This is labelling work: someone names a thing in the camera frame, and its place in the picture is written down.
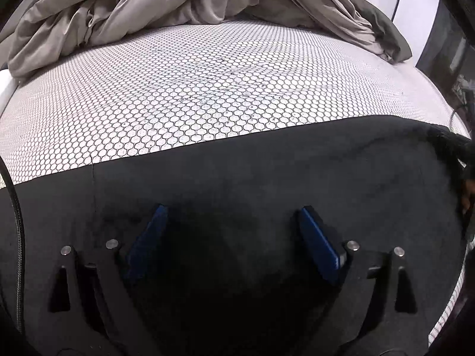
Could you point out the black pants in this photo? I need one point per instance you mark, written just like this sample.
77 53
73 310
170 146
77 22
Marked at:
231 274

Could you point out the person's right hand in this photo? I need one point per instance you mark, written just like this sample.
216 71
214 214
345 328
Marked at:
466 200

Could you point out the grey rumpled duvet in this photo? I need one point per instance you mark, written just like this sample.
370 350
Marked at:
51 29

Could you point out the white honeycomb-pattern mattress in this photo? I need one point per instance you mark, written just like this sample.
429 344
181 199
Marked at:
190 84

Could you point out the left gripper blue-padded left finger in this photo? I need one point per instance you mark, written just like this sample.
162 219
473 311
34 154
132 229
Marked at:
89 310

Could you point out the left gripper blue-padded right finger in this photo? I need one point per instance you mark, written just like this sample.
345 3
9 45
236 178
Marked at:
374 306

